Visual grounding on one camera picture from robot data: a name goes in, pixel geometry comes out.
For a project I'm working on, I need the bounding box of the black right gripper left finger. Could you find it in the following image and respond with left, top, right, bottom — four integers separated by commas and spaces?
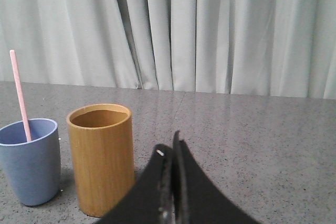
98, 144, 173, 224

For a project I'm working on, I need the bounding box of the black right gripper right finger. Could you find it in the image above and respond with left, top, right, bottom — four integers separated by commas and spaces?
172, 131, 257, 223

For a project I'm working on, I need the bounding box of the blue plastic cup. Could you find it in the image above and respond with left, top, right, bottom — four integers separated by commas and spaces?
1, 118, 61, 206

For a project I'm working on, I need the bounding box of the bamboo cylindrical holder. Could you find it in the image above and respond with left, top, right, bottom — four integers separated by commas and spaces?
67, 103, 135, 217

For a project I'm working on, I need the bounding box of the white pleated curtain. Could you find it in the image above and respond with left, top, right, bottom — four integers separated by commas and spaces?
1, 0, 335, 99

